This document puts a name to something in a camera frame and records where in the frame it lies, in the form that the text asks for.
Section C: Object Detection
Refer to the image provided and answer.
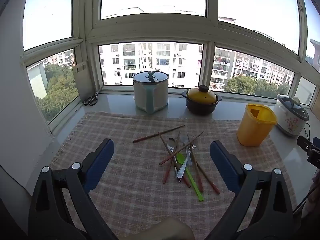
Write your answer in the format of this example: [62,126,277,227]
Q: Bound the yellow plastic container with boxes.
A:
[236,103,278,147]

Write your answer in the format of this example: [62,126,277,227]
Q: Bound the white floral rice cooker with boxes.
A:
[272,94,310,137]

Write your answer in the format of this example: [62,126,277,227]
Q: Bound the white window frame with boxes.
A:
[0,0,320,133]

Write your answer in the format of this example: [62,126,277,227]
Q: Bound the white pot with teal handle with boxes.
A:
[132,71,169,115]

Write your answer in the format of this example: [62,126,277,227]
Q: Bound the pink checked cloth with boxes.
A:
[49,111,298,240]

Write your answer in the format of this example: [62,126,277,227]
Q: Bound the white cutting board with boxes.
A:
[72,60,97,103]

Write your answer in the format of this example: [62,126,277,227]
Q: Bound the glass pot lid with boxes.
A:
[133,70,169,83]

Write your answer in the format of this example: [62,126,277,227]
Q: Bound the black handled scissors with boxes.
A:
[83,92,100,106]

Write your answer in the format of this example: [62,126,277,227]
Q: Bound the black cable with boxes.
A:
[292,187,316,214]

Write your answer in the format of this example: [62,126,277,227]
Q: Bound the yellow clay pot lid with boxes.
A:
[187,85,217,105]

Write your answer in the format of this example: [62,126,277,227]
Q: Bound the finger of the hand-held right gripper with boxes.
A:
[297,135,313,151]

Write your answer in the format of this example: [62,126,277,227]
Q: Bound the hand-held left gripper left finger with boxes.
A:
[28,138,119,240]

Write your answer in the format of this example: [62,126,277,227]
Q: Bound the black clay pot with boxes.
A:
[182,90,222,116]

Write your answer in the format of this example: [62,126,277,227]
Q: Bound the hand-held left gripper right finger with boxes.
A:
[205,140,294,240]

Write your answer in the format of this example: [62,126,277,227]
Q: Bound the green plastic spoon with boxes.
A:
[176,153,205,202]

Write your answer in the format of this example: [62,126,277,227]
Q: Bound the translucent plastic spoon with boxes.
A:
[180,135,193,166]

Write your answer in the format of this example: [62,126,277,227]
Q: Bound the person's right forearm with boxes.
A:
[310,176,320,204]

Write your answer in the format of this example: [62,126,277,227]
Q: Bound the metal fork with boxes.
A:
[176,140,198,181]

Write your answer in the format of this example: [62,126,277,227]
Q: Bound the metal spoon with patterned handle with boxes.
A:
[167,137,182,183]

